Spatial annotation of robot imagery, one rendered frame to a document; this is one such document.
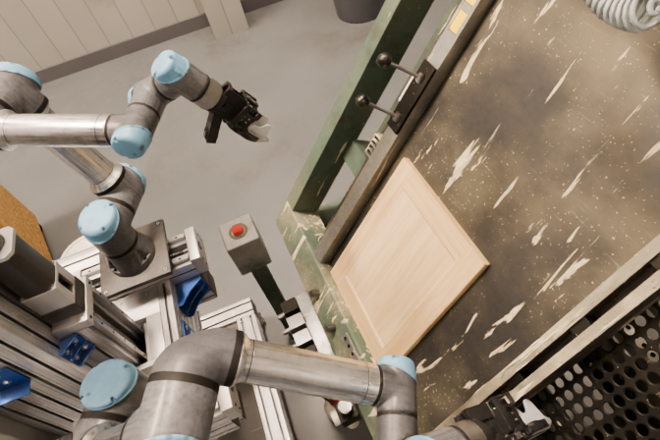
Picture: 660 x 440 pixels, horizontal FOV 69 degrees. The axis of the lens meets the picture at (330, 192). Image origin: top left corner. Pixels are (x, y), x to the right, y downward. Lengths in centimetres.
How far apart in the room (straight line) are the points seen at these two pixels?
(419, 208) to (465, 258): 19
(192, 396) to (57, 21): 403
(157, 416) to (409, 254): 75
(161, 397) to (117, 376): 41
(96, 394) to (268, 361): 48
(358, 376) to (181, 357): 32
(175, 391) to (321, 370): 25
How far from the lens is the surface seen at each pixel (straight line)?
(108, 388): 124
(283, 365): 89
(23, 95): 142
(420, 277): 128
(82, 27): 462
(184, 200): 320
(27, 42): 473
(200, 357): 85
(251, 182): 311
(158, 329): 163
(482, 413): 99
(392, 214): 135
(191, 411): 83
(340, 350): 153
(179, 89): 116
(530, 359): 104
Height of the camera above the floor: 227
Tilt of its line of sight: 51 degrees down
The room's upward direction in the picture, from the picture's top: 15 degrees counter-clockwise
